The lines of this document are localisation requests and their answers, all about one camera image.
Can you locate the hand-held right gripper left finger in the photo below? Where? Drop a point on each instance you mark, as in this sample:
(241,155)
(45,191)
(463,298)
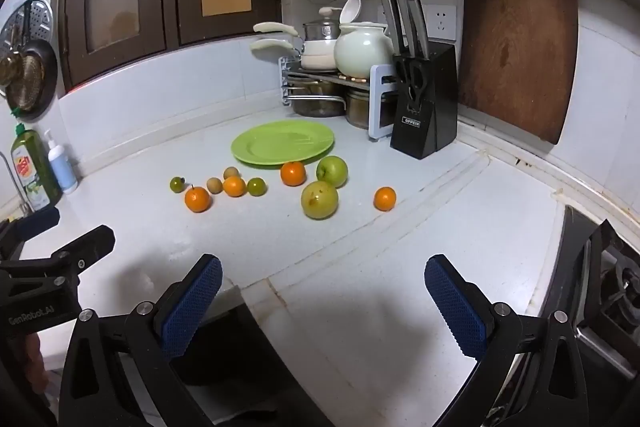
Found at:
(192,302)

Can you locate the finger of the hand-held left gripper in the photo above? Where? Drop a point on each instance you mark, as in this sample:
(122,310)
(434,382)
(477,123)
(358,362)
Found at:
(35,222)
(90,244)

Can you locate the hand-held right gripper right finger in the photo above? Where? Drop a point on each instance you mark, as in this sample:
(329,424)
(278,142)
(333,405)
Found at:
(455,307)

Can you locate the orange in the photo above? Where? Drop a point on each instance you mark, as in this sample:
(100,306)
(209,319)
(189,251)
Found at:
(293,173)
(385,199)
(234,187)
(197,200)

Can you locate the small green tangerine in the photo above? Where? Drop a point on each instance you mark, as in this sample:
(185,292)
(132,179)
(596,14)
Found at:
(256,187)
(177,185)

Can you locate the small brown round fruit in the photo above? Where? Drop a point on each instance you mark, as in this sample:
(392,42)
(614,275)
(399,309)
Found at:
(214,185)
(230,172)

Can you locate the green plate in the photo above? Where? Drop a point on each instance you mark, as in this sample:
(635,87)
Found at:
(282,144)

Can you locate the person's left hand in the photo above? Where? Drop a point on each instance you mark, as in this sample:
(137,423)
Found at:
(32,357)

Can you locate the green dish soap bottle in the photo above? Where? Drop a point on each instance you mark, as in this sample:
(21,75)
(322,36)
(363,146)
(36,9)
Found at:
(32,167)

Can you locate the white pump bottle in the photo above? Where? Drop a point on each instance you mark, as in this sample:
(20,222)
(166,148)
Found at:
(62,167)

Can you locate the brass mesh strainer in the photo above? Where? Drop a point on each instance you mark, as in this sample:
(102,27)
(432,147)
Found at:
(22,79)

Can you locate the black frying pan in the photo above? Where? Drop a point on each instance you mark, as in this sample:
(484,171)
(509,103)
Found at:
(47,77)

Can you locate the black gas stove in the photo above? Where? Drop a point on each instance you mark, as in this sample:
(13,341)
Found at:
(610,277)

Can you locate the yellow-green spotted apple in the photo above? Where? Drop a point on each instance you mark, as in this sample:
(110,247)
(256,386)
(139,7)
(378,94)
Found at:
(320,201)

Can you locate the green apple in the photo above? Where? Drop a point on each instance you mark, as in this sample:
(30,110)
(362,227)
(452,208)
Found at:
(332,171)

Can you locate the black knife block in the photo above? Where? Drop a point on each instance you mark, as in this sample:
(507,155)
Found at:
(437,107)

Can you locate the perforated steel steamer plate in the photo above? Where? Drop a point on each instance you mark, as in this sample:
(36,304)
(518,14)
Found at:
(37,19)

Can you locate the steel cooking pot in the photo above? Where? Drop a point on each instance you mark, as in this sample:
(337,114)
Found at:
(362,109)
(317,102)

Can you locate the grey pot rack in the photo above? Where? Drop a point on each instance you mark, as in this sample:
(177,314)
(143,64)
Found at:
(377,102)

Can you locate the black kitchen scissors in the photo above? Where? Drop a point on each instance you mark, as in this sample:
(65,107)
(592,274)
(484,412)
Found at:
(414,79)

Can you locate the brown wooden cutting board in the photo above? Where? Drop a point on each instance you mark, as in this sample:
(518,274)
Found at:
(517,47)

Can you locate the white ceramic pot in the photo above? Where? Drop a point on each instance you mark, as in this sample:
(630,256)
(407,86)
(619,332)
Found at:
(362,52)

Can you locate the steel pot with lid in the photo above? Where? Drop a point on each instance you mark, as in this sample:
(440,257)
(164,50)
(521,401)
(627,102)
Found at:
(322,29)

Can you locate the white wall socket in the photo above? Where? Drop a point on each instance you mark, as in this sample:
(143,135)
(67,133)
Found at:
(443,23)
(381,13)

